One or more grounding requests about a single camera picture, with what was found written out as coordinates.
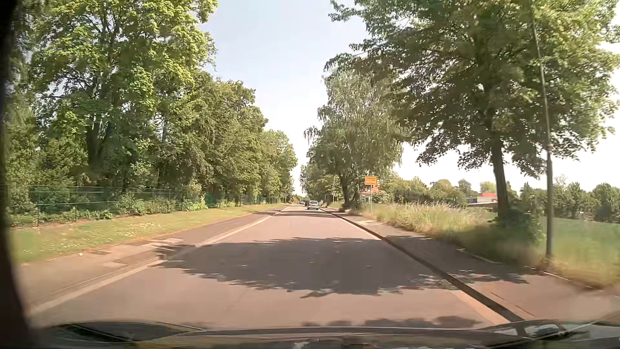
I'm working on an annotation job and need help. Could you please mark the green wire mesh fence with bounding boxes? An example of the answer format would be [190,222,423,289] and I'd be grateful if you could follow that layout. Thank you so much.
[7,185,272,220]

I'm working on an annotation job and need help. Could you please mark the tall grass field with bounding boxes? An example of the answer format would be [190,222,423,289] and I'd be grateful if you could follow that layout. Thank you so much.
[361,203,620,289]

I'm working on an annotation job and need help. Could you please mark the yellow road sign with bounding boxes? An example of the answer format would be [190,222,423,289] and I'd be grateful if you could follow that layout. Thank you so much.
[364,175,378,212]

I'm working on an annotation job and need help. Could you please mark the row of distant trees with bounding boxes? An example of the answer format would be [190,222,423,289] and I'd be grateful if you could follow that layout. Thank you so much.
[518,175,620,224]

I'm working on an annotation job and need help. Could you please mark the grey paved cycle path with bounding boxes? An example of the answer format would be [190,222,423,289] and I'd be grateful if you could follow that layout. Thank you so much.
[17,207,286,303]

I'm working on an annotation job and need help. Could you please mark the building with red roof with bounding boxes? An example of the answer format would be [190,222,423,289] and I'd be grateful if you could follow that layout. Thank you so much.
[466,192,500,209]

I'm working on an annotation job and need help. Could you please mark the grass verge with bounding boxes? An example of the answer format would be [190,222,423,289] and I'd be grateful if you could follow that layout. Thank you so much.
[11,204,286,265]

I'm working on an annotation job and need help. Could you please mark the grey pavement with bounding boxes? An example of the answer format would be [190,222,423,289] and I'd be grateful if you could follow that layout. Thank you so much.
[321,207,620,323]

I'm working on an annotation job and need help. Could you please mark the car's own bonnet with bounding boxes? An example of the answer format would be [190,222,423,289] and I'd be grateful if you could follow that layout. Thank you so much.
[36,317,620,349]

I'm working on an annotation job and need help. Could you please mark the road markings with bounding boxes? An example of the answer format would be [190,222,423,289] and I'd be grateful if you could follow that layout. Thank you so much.
[30,206,291,315]

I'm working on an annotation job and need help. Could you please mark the grey asphalt road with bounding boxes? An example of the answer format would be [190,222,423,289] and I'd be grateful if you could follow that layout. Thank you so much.
[29,206,512,330]

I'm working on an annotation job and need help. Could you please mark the row of bushes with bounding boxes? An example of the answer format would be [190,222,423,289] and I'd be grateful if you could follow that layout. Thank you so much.
[380,177,478,206]

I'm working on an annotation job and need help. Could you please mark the large leafy tree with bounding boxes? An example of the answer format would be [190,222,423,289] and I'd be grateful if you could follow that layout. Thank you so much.
[325,0,620,224]

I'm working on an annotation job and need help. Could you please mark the grey lamp post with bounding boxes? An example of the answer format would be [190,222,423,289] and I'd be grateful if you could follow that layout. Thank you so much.
[528,0,555,259]

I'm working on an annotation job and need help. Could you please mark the tall birch tree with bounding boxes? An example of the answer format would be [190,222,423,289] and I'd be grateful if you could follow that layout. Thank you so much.
[299,68,405,210]

